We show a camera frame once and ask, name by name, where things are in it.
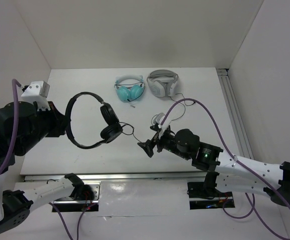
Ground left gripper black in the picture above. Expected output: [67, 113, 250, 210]
[18, 99, 72, 154]

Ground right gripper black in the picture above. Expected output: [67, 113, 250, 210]
[137, 126, 190, 160]

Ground black headphones with cable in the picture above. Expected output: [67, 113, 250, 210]
[65, 91, 128, 150]

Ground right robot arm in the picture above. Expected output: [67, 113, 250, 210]
[138, 125, 290, 207]

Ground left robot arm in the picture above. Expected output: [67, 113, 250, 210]
[0, 101, 94, 234]

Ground teal headphones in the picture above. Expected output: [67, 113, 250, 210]
[114, 74, 146, 102]

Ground grey white headphones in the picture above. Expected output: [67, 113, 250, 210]
[146, 69, 179, 98]

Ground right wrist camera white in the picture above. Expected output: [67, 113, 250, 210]
[151, 112, 172, 139]

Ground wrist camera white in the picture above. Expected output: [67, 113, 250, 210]
[21, 81, 51, 111]
[151, 112, 172, 139]

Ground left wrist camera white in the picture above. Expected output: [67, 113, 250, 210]
[21, 81, 51, 111]

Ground aluminium rail front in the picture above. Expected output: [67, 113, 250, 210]
[24, 171, 207, 182]

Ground aluminium rail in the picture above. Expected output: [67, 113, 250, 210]
[216, 68, 254, 159]
[24, 171, 207, 182]

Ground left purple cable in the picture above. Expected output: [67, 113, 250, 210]
[0, 78, 103, 240]

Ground purple cable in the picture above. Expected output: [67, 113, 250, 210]
[0, 78, 103, 240]
[159, 98, 290, 240]

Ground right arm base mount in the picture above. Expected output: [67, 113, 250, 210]
[187, 182, 235, 210]

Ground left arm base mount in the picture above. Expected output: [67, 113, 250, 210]
[52, 181, 101, 213]

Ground aluminium rail right side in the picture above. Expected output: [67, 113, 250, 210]
[216, 68, 254, 159]

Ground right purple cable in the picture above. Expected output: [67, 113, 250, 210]
[159, 98, 290, 240]

